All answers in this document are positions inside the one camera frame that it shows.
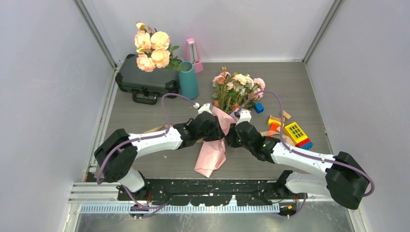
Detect teal vase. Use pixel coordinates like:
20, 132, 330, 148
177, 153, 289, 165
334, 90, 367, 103
179, 61, 199, 100

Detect red flat brick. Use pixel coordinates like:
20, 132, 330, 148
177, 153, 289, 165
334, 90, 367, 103
296, 138, 311, 148

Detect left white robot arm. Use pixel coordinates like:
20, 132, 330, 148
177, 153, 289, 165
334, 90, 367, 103
94, 112, 225, 200

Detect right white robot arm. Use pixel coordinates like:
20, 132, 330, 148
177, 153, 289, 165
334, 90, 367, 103
225, 122, 374, 210

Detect small blue brick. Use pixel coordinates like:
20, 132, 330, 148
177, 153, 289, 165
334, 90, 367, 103
254, 103, 264, 114

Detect yellow window block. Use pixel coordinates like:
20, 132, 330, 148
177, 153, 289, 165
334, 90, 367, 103
284, 122, 308, 145

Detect pink flower bouquet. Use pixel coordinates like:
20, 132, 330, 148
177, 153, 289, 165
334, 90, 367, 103
194, 67, 266, 178

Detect pink metronome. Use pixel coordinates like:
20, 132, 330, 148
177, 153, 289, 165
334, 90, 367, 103
185, 38, 204, 73

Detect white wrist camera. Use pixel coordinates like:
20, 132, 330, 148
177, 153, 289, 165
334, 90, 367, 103
193, 102, 213, 114
236, 109, 251, 125

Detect peach artificial roses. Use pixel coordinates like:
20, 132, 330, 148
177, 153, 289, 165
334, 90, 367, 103
134, 22, 182, 73

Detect tan ribbon bow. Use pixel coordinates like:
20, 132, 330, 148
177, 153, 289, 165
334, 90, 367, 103
144, 111, 295, 146

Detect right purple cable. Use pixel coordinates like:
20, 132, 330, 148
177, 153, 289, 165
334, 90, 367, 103
234, 90, 375, 220

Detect orange rectangular block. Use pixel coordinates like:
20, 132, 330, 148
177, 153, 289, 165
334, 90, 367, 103
269, 124, 279, 137

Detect blue flat brick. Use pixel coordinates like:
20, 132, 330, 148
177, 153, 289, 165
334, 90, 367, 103
301, 142, 313, 150

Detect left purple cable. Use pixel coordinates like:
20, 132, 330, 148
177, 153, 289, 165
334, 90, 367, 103
96, 93, 201, 220

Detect yellow arch block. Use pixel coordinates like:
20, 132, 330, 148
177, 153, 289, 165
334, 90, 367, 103
267, 119, 284, 127

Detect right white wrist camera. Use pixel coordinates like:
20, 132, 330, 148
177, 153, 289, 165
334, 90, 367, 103
236, 109, 251, 125

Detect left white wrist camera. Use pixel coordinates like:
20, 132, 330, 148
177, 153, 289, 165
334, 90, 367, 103
193, 102, 213, 114

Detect purple cable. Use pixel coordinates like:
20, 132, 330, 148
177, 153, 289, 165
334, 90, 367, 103
234, 90, 375, 220
96, 93, 201, 220

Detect wooden arch block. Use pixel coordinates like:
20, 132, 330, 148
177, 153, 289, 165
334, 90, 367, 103
269, 115, 281, 122

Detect black carrying case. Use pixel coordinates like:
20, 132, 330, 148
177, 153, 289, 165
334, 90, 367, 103
115, 54, 180, 105

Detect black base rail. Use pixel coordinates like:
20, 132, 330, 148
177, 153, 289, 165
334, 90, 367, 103
117, 177, 302, 207

